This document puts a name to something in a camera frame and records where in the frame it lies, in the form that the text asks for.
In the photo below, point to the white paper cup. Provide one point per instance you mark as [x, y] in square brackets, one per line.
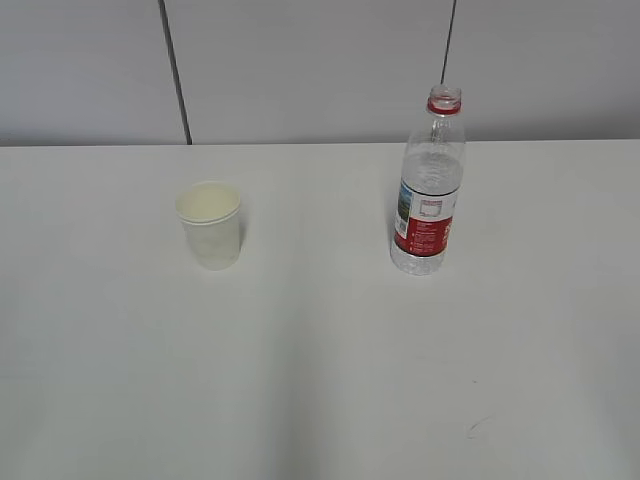
[209, 214]

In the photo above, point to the clear water bottle red label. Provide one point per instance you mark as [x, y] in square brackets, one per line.
[431, 177]

